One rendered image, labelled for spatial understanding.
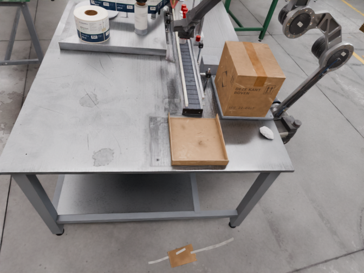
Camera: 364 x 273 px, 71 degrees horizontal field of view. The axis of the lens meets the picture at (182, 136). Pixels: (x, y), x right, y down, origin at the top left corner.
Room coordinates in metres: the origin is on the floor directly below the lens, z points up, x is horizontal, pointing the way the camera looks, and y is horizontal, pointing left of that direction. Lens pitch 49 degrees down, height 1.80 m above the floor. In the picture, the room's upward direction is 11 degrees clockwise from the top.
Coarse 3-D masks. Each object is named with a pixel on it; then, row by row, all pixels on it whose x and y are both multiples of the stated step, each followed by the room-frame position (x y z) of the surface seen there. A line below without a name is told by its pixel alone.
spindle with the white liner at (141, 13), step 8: (136, 0) 1.62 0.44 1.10; (144, 0) 1.63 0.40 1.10; (136, 8) 1.62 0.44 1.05; (144, 8) 1.63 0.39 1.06; (136, 16) 1.62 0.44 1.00; (144, 16) 1.63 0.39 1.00; (136, 24) 1.62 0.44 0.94; (144, 24) 1.63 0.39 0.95; (136, 32) 1.62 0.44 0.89; (144, 32) 1.63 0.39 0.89
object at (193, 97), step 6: (174, 12) 2.04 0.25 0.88; (186, 42) 1.64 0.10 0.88; (180, 48) 1.55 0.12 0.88; (186, 48) 1.56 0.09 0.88; (186, 54) 1.49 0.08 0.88; (186, 60) 1.42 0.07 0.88; (186, 66) 1.36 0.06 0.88; (192, 66) 1.37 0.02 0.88; (180, 72) 1.29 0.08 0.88; (186, 72) 1.30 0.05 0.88; (192, 72) 1.31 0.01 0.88; (186, 78) 1.24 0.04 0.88; (192, 78) 1.25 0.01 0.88; (186, 84) 1.18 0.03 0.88; (192, 84) 1.19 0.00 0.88; (186, 90) 1.13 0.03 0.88; (192, 90) 1.14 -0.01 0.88; (192, 96) 1.09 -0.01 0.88; (198, 96) 1.10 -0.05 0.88; (192, 102) 1.04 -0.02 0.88; (198, 102) 1.05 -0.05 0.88; (186, 108) 0.99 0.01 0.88; (192, 108) 1.00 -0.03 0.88; (198, 108) 1.01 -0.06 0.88
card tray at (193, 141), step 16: (176, 128) 0.88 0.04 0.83; (192, 128) 0.90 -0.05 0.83; (208, 128) 0.92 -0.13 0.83; (176, 144) 0.78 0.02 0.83; (192, 144) 0.80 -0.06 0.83; (208, 144) 0.82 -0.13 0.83; (224, 144) 0.81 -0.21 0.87; (176, 160) 0.66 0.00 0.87; (192, 160) 0.68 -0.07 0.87; (208, 160) 0.69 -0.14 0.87; (224, 160) 0.71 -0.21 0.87
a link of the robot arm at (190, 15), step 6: (204, 0) 1.37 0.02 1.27; (210, 0) 1.34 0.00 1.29; (216, 0) 1.34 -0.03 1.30; (198, 6) 1.39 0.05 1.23; (204, 6) 1.36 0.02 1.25; (210, 6) 1.36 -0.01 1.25; (192, 12) 1.41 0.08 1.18; (198, 12) 1.38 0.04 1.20; (204, 12) 1.39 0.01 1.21; (186, 18) 1.44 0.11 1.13; (192, 18) 1.40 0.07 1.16; (198, 18) 1.40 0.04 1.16
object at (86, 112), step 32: (192, 0) 2.47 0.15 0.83; (224, 32) 1.98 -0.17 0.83; (64, 64) 1.21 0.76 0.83; (96, 64) 1.27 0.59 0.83; (128, 64) 1.33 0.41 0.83; (160, 64) 1.40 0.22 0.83; (32, 96) 0.90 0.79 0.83; (64, 96) 0.95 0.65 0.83; (96, 96) 0.99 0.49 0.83; (128, 96) 1.04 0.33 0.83; (160, 96) 1.10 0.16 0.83; (32, 128) 0.70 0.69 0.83; (64, 128) 0.74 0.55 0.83; (96, 128) 0.78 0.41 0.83; (128, 128) 0.82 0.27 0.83; (160, 128) 0.86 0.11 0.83; (224, 128) 0.95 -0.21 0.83; (256, 128) 1.00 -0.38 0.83; (0, 160) 0.51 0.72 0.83; (32, 160) 0.54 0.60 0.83; (64, 160) 0.57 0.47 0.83; (96, 160) 0.60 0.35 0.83; (128, 160) 0.64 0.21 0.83; (160, 160) 0.67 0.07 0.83; (256, 160) 0.78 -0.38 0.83; (288, 160) 0.82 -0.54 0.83
